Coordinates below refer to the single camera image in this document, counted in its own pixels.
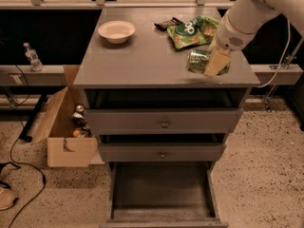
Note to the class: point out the bottom grey drawer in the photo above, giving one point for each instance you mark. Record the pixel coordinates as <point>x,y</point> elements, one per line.
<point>170,194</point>

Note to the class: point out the cardboard box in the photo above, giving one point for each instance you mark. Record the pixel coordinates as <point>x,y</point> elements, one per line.
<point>65,148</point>

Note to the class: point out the grey drawer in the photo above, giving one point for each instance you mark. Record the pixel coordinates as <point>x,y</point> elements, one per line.
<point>161,153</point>
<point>170,194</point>
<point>162,121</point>

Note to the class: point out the white bowl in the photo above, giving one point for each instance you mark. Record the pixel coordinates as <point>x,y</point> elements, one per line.
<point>116,32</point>

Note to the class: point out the green chip bag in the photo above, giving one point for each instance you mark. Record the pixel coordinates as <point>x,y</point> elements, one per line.
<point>197,32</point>

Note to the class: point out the dark snack bar wrapper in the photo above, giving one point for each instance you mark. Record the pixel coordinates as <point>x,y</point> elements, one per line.
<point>163,26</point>

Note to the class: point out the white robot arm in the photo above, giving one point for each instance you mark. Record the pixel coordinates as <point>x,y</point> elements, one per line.
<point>240,24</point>

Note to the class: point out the green soda can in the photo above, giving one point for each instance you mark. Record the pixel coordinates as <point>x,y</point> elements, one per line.
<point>198,59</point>

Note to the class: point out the clear water bottle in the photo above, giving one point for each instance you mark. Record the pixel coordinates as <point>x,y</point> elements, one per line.
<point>33,58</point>

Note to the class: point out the top grey drawer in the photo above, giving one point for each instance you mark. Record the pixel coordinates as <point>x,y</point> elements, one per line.
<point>162,121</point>

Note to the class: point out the items inside cardboard box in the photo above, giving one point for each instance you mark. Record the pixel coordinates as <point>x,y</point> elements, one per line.
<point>81,129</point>

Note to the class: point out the middle grey drawer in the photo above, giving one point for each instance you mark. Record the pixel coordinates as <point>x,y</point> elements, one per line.
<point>161,153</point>

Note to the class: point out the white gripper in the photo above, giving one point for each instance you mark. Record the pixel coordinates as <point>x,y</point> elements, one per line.
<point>228,34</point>

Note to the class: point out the shoe at left edge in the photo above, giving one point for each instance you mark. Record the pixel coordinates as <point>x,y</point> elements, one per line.
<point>7,198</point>

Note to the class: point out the grey drawer cabinet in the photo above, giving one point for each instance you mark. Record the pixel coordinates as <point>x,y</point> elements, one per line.
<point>146,72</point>

